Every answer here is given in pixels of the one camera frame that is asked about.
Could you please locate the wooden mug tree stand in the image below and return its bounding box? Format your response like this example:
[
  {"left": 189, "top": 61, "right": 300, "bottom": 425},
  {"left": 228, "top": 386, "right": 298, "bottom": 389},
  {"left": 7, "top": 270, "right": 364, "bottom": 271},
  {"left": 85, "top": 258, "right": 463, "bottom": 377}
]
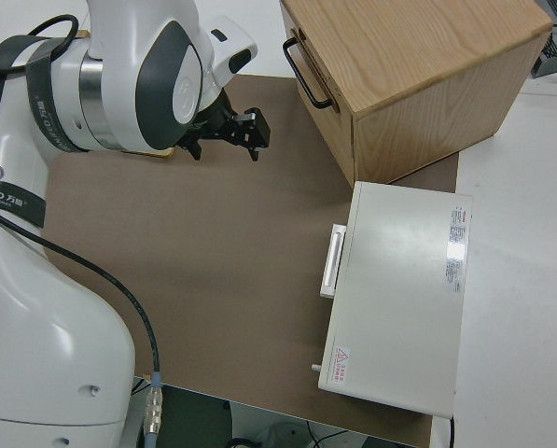
[{"left": 118, "top": 145, "right": 175, "bottom": 160}]

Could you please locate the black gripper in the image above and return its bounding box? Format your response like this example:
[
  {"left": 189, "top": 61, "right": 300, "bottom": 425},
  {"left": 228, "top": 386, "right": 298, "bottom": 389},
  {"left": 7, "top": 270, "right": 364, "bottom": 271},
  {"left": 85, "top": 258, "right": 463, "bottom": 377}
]
[{"left": 178, "top": 88, "right": 273, "bottom": 163}]

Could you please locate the brown table mat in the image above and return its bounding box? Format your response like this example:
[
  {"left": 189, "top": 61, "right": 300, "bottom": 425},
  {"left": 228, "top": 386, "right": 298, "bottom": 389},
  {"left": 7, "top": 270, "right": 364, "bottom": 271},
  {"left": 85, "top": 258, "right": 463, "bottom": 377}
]
[{"left": 42, "top": 74, "right": 461, "bottom": 448}]

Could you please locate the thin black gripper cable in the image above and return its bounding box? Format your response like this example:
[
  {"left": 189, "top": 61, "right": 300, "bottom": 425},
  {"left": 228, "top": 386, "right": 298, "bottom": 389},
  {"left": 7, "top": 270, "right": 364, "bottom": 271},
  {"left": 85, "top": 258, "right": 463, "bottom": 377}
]
[{"left": 0, "top": 15, "right": 82, "bottom": 78}]

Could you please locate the light wooden drawer cabinet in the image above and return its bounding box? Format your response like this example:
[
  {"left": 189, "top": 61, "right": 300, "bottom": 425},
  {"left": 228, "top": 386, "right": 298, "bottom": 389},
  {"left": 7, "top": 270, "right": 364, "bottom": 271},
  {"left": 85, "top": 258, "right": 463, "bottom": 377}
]
[{"left": 279, "top": 0, "right": 554, "bottom": 187}]

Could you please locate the wooden drawer with black handle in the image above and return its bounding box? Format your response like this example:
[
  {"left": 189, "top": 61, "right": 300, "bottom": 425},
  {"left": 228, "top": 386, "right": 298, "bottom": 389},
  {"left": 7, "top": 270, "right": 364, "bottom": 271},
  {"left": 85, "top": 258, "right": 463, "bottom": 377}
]
[{"left": 281, "top": 26, "right": 342, "bottom": 114}]

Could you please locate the gray round floor base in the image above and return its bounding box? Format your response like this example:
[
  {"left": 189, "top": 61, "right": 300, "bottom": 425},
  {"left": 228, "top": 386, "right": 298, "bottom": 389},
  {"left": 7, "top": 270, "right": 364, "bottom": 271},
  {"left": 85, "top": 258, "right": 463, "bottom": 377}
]
[{"left": 252, "top": 417, "right": 310, "bottom": 448}]

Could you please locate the toaster oven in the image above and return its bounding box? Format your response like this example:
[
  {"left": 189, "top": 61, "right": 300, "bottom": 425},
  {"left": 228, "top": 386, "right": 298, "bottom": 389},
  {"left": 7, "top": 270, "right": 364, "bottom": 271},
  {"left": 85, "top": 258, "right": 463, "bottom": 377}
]
[{"left": 310, "top": 180, "right": 474, "bottom": 418}]

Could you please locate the gray metal mesh rack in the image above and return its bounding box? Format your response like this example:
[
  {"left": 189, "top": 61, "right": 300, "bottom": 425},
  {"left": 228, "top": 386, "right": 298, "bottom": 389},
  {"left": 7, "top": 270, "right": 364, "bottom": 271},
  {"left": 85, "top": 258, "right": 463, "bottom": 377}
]
[{"left": 531, "top": 0, "right": 557, "bottom": 80}]

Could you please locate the thick black cable with connector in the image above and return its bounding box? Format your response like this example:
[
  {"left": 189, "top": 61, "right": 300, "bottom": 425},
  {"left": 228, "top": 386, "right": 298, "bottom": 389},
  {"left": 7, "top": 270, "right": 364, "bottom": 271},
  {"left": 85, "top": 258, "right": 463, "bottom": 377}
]
[{"left": 0, "top": 203, "right": 166, "bottom": 448}]

